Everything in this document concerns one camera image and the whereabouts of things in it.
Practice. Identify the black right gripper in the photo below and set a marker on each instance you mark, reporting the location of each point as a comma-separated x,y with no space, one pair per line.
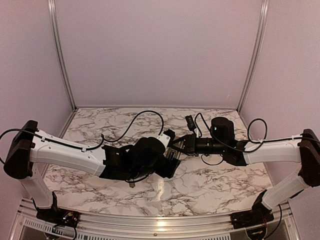
190,141

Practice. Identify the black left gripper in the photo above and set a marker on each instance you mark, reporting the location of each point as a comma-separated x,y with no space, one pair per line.
169,168

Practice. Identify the grey battery cover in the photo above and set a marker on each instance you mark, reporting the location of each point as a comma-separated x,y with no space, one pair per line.
132,184

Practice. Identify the white remote control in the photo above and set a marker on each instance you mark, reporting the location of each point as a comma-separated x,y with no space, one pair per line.
172,154

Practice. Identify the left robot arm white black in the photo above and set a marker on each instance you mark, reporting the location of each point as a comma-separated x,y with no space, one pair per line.
130,163

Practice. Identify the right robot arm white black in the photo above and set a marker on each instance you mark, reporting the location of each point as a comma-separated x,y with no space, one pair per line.
303,149

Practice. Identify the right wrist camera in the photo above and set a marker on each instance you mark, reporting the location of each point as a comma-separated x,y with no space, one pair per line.
192,126

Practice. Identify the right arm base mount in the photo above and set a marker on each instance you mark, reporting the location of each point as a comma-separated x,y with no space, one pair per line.
249,218

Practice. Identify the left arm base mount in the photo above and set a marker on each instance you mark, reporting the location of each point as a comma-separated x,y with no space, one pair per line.
61,217

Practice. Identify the front aluminium rail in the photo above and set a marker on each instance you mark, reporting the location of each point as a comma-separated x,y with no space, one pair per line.
100,226

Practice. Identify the right aluminium frame post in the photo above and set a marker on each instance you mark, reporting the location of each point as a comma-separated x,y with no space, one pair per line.
258,42

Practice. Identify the aluminium frame post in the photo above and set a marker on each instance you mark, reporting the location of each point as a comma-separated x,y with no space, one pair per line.
59,52
258,42

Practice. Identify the left aluminium frame post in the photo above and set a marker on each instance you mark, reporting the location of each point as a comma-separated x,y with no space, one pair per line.
59,52

